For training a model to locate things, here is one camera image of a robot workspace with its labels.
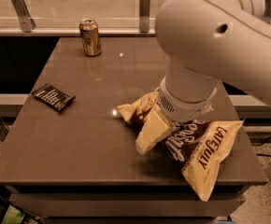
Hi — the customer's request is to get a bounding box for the left metal railing bracket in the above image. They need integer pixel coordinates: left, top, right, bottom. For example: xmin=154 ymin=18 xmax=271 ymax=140
xmin=11 ymin=0 xmax=36 ymax=33

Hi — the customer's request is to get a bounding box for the black snack bar wrapper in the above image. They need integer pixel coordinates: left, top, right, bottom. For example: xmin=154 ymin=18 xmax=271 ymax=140
xmin=32 ymin=83 xmax=76 ymax=113

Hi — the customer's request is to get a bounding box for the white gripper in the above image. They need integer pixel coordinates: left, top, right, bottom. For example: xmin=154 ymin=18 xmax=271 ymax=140
xmin=135 ymin=77 xmax=217 ymax=155

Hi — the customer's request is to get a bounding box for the green object under table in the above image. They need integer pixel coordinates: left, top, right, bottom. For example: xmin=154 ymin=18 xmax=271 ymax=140
xmin=0 ymin=205 xmax=29 ymax=224

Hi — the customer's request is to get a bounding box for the glass railing panel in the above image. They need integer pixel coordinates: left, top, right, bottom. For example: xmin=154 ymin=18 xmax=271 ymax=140
xmin=0 ymin=0 xmax=165 ymax=33

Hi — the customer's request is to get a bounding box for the orange soda can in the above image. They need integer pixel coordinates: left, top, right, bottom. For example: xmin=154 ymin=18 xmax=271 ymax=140
xmin=79 ymin=19 xmax=102 ymax=56

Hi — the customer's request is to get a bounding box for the brown yellow chip bag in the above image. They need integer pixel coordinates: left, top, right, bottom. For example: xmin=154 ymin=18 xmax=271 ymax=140
xmin=117 ymin=90 xmax=242 ymax=202

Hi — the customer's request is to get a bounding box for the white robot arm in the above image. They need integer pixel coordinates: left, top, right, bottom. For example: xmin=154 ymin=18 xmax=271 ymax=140
xmin=135 ymin=0 xmax=271 ymax=153

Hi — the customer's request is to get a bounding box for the middle metal railing bracket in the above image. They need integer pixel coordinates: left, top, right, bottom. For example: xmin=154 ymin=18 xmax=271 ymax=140
xmin=139 ymin=0 xmax=150 ymax=33

